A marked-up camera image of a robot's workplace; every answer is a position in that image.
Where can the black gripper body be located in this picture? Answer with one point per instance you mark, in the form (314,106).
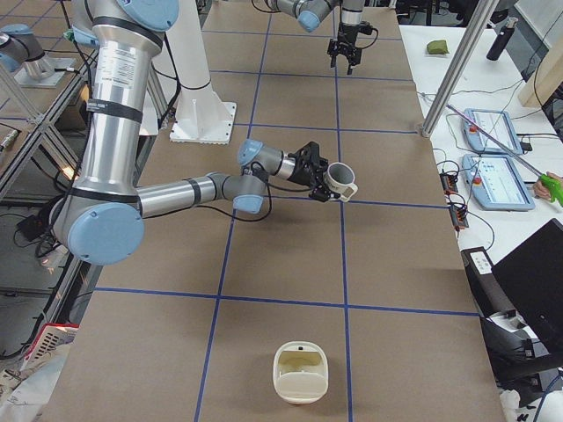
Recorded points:
(306,177)
(350,35)

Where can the white ceramic mug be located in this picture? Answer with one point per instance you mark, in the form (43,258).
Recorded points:
(340,179)

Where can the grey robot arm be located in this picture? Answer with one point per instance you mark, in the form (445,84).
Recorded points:
(310,14)
(101,221)

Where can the person's hand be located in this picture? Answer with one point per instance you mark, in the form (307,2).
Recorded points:
(541,191)

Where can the green cloth pouch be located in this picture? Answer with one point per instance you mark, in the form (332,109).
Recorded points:
(437,47)

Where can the blue teach pendant far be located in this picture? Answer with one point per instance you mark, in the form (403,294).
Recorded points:
(498,124)

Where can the blue teach pendant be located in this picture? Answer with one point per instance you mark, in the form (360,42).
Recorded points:
(498,124)
(495,183)

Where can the black water bottle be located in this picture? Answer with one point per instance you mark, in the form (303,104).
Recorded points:
(502,39)

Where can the blue teach pendant near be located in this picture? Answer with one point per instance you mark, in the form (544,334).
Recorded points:
(495,183)

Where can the cream plastic bin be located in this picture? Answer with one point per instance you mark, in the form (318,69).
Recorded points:
(300,372)

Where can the black laptop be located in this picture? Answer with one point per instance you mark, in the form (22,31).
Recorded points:
(531,278)

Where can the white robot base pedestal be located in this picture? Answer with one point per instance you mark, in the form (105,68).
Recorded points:
(201,116)

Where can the aluminium frame post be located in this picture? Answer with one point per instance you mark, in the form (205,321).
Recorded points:
(470,39)

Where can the green handled reacher grabber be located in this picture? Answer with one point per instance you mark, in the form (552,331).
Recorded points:
(551,184)

